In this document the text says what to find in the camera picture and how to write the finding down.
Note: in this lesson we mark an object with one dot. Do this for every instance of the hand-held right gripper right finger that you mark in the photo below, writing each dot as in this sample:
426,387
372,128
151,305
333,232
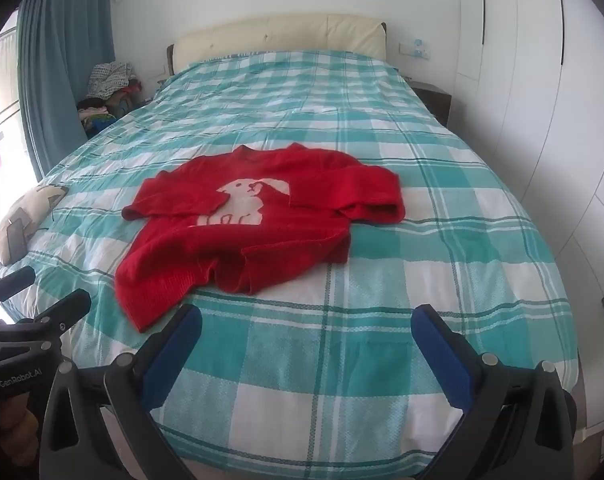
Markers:
439,355

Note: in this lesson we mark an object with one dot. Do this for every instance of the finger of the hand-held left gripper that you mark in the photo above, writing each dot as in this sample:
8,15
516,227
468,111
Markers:
64,310
12,282

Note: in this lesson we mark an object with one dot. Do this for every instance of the patterned cream pillow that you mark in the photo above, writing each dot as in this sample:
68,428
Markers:
29,210

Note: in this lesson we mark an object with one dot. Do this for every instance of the pile of clothes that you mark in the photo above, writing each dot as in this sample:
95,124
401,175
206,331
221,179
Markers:
109,90

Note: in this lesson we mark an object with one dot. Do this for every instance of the bed with teal plaid bedspread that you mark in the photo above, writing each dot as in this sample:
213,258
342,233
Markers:
362,310

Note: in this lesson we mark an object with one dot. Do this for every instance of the blue curtain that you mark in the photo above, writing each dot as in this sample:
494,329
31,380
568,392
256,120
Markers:
62,60

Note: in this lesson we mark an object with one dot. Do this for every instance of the dark wooden nightstand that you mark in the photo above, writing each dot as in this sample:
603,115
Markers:
434,100

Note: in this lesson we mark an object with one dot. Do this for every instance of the red sweater with white dog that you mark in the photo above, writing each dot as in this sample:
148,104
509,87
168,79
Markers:
282,225

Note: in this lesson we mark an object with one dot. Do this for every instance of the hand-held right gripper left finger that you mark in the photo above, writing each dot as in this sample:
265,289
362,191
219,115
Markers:
172,355

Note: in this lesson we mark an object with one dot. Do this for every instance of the white wall outlet panel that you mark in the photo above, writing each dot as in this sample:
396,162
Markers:
415,49

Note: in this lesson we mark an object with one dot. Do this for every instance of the white wardrobe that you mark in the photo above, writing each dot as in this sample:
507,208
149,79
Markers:
542,110

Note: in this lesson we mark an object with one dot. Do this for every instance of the dark phone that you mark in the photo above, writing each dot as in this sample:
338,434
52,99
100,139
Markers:
16,240

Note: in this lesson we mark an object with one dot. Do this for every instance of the cream padded headboard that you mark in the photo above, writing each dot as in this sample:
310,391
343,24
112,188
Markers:
282,35

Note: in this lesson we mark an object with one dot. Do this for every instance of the person's left hand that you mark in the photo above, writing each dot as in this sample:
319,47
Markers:
17,427

